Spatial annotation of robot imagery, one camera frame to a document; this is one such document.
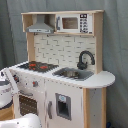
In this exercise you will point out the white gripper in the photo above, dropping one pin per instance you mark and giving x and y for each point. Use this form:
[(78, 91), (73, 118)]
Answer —
[(8, 76)]

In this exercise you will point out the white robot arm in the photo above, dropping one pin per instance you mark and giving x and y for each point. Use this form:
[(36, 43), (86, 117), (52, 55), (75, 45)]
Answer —
[(8, 88)]

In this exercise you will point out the wooden toy kitchen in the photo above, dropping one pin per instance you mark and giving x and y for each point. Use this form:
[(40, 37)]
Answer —
[(88, 97)]

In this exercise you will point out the red left oven knob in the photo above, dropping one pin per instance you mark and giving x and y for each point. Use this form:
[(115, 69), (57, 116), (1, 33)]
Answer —
[(16, 78)]

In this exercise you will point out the red oven knob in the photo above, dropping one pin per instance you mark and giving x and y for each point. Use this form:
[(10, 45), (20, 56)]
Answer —
[(16, 78), (35, 83)]

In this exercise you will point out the red right oven knob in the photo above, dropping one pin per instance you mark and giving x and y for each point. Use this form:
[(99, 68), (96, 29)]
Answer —
[(35, 83)]

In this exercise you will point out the black stove top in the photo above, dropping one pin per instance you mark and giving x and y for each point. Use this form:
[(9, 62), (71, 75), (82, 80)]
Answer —
[(38, 66)]

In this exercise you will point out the grey range hood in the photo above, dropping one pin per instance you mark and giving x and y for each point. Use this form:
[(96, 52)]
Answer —
[(40, 26)]

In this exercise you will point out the grey ice dispenser panel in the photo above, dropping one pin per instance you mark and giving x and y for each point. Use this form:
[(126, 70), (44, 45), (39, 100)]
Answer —
[(63, 106)]

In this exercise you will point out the metal sink basin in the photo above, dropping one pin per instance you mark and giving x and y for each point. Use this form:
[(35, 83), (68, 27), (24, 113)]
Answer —
[(73, 74)]

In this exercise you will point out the black faucet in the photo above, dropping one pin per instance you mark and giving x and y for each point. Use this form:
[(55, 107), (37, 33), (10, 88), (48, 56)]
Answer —
[(83, 63)]

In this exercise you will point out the toy microwave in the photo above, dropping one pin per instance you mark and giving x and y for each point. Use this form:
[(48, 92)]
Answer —
[(74, 23)]

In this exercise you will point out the grey cabinet door handle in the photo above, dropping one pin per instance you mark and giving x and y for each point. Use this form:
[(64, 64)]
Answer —
[(49, 109)]

